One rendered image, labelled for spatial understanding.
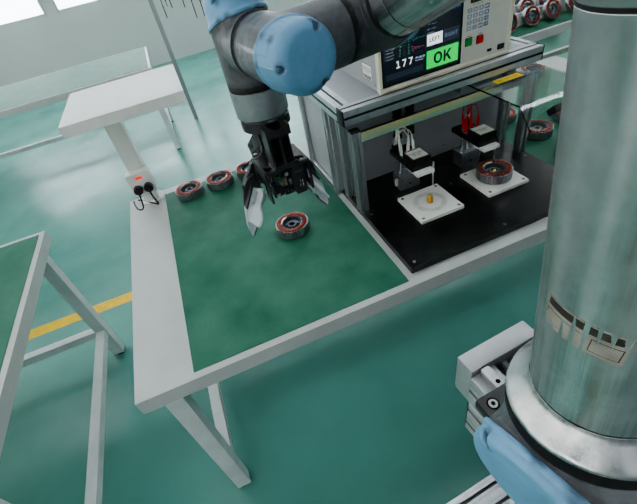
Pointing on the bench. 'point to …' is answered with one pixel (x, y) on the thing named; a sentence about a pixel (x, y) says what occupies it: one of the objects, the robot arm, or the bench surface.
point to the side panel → (319, 140)
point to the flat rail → (422, 115)
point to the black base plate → (501, 206)
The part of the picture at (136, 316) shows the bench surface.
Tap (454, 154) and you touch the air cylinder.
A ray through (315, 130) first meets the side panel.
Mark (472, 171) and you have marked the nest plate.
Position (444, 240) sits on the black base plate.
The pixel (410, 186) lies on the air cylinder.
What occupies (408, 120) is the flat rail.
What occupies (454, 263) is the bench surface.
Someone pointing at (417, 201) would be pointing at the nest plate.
